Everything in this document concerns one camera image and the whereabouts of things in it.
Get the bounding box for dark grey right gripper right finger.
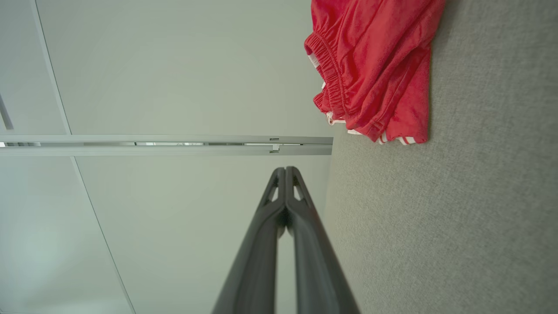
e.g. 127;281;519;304
286;166;360;314

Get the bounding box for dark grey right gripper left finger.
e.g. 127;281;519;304
211;167;287;314

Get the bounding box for red shorts with white stripes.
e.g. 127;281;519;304
304;0;446;145

